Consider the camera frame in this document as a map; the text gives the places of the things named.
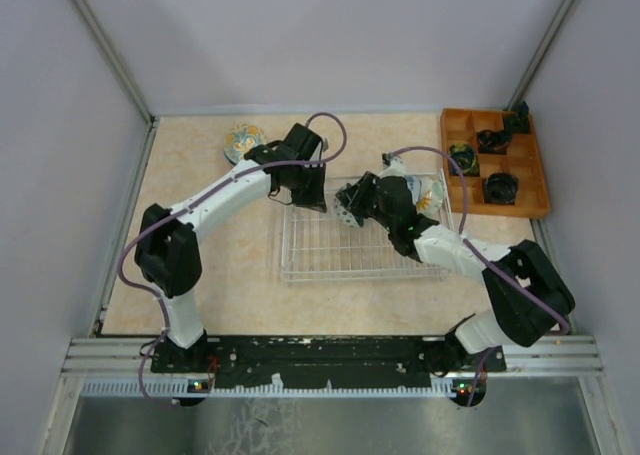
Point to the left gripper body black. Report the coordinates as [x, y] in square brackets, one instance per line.
[308, 185]

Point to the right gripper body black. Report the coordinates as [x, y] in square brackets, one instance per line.
[369, 202]

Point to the blue white patterned bowl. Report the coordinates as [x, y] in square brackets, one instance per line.
[415, 187]

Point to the yellow floral bowl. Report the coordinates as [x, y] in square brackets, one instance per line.
[431, 195]

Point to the white wire dish rack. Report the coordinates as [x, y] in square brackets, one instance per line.
[320, 247]

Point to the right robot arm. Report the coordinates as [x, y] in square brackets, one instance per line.
[527, 296]

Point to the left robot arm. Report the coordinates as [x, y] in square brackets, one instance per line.
[168, 255]

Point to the black yellow object in tray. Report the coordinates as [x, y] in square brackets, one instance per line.
[466, 159]

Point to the wooden compartment tray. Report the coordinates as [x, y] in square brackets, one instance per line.
[521, 158]

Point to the black round object in tray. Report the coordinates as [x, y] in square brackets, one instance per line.
[501, 188]

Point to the black object tray centre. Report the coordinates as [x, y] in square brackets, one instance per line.
[494, 142]

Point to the black object tray corner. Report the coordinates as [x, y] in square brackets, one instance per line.
[517, 121]

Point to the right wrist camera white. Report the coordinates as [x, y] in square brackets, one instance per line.
[392, 166]

